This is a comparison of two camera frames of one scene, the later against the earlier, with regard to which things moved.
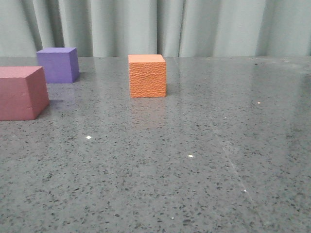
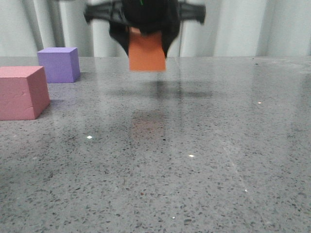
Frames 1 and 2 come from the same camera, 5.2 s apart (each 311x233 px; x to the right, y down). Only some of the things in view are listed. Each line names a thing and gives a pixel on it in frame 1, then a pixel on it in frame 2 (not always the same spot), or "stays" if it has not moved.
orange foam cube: x=147 y=75 -> x=145 y=51
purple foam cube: x=60 y=65 stays
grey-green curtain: x=174 y=28 stays
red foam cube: x=23 y=92 stays
